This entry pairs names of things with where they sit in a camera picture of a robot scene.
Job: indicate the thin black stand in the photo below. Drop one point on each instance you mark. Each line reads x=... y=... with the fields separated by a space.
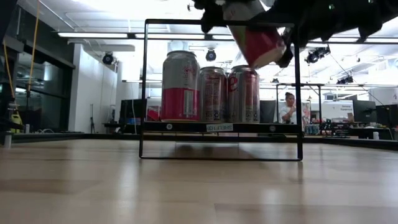
x=92 y=118

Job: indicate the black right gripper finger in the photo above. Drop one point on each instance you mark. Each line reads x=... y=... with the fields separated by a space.
x=211 y=18
x=289 y=49

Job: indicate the yellow plastic container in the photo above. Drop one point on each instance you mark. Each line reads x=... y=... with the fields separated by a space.
x=16 y=124

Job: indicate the distant blue cans pack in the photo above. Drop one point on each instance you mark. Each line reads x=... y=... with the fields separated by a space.
x=311 y=129

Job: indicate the wooden shelf with black frame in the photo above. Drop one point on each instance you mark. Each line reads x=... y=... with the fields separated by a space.
x=255 y=127

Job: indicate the red and white box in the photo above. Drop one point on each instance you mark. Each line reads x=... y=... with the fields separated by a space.
x=153 y=113

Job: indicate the black partition panel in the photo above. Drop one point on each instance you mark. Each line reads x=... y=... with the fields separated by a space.
x=268 y=110

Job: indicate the white sign board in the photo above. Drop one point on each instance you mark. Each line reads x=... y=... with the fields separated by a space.
x=342 y=109

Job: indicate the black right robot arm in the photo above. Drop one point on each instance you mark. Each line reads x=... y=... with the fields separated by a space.
x=357 y=12

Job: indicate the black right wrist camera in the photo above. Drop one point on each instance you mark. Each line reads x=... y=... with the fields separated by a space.
x=370 y=31

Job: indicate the black round ceiling speaker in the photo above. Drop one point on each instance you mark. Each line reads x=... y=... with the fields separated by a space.
x=211 y=55
x=108 y=58

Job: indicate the small white cup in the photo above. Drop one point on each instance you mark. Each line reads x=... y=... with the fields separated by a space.
x=27 y=128
x=375 y=135

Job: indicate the person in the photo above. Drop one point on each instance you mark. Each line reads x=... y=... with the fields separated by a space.
x=287 y=109

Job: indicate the black table frame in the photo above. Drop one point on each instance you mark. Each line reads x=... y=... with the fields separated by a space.
x=46 y=137

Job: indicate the white cylinder post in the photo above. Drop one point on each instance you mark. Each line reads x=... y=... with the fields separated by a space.
x=7 y=139

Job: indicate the black ceiling spotlight cluster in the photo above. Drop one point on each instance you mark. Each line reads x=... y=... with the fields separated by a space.
x=317 y=54
x=345 y=80

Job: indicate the distant black equipment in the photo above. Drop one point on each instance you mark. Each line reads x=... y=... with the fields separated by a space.
x=335 y=128

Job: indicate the black computer monitor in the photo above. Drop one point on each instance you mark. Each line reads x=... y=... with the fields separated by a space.
x=129 y=109
x=388 y=115
x=363 y=110

